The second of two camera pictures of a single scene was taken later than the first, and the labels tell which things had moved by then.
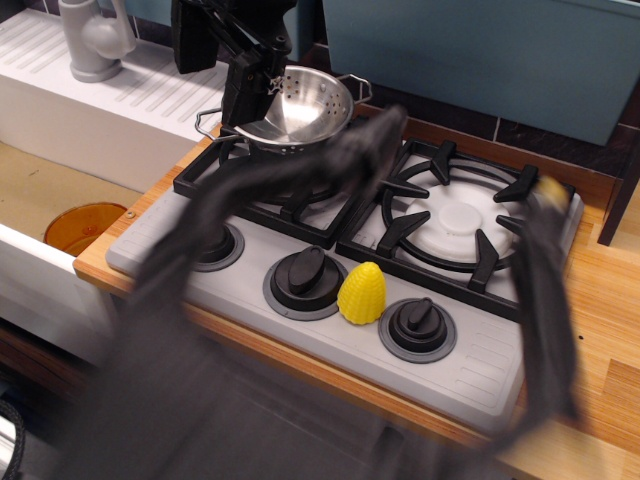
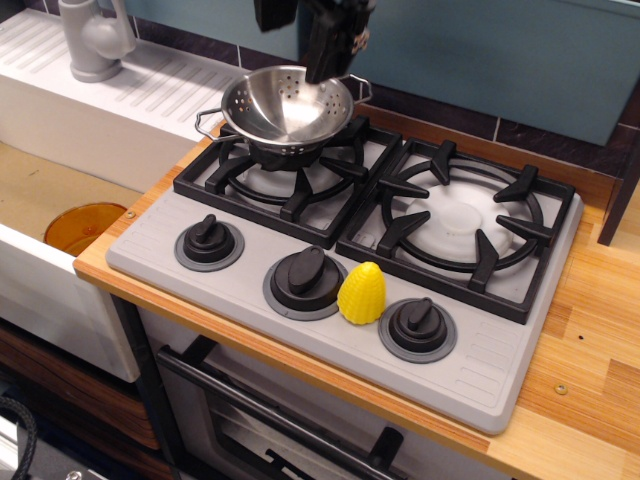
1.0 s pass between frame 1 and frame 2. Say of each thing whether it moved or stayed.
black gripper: moved
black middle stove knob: stayed
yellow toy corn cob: stayed
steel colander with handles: stayed
